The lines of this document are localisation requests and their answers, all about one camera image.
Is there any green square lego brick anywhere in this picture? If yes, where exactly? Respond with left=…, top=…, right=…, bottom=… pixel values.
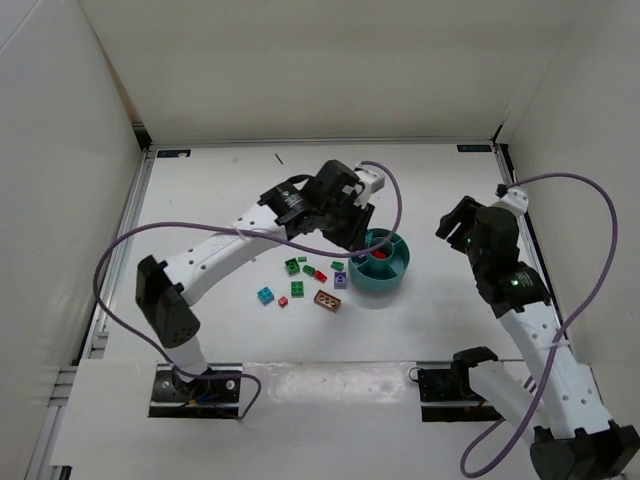
left=290, top=281, right=305, bottom=298

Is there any teal round divided container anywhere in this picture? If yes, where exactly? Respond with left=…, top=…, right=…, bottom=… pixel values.
left=348, top=233, right=410, bottom=294

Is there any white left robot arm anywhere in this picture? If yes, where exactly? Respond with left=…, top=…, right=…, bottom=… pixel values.
left=135, top=160, right=384, bottom=384

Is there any green sloped square lego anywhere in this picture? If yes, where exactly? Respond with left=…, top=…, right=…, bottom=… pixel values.
left=285, top=258, right=301, bottom=276

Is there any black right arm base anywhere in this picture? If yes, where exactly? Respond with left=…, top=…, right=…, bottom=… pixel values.
left=407, top=346, right=502, bottom=423

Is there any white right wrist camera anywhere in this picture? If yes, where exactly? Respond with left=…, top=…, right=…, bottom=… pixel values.
left=493, top=184, right=529, bottom=218

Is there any blue right corner label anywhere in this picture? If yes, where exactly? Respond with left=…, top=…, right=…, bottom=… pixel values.
left=456, top=144, right=493, bottom=153

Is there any brown inverted lego plate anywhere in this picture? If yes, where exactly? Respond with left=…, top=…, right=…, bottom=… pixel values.
left=313, top=290, right=341, bottom=313

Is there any lavender inverted square lego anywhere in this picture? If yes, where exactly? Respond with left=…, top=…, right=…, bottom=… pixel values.
left=333, top=271, right=348, bottom=289

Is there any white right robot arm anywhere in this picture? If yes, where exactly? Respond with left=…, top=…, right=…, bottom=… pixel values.
left=436, top=190, right=639, bottom=479

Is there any green two-stud lego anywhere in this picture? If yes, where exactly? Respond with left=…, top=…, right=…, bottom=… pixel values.
left=302, top=265, right=316, bottom=276

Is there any red flat lego tile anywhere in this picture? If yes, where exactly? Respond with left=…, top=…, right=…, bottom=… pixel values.
left=314, top=270, right=327, bottom=283

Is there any small teal lego brick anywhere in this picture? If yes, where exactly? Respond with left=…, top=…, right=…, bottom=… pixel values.
left=257, top=287, right=275, bottom=305

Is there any blue left corner label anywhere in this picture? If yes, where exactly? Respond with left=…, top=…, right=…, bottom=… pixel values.
left=156, top=149, right=191, bottom=159

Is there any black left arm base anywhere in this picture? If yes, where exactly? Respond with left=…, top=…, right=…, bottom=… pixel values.
left=147, top=364, right=241, bottom=420

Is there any blue corner label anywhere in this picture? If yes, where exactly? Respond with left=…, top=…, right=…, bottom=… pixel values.
left=456, top=144, right=493, bottom=153
left=156, top=149, right=191, bottom=159

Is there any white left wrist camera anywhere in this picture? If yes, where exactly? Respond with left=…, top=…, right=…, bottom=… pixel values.
left=354, top=167, right=385, bottom=205

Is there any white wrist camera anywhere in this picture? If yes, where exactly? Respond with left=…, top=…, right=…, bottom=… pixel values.
left=354, top=167, right=385, bottom=205
left=493, top=184, right=529, bottom=218

